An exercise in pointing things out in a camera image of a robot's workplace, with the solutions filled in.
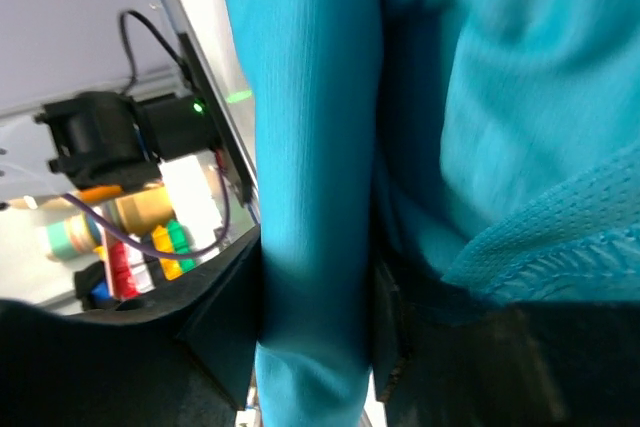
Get aluminium rail frame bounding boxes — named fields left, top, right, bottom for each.
left=1, top=0, right=256, bottom=201

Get tape rolls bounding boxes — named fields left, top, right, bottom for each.
left=9, top=186, right=174, bottom=263

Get teal t-shirt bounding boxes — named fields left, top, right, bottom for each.
left=226, top=0, right=639, bottom=426

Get colourful blocks clutter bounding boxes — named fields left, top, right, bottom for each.
left=72, top=220, right=196, bottom=311

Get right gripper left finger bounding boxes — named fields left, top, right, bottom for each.
left=1, top=228, right=261, bottom=426

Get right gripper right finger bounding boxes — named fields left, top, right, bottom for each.
left=372, top=257, right=639, bottom=426

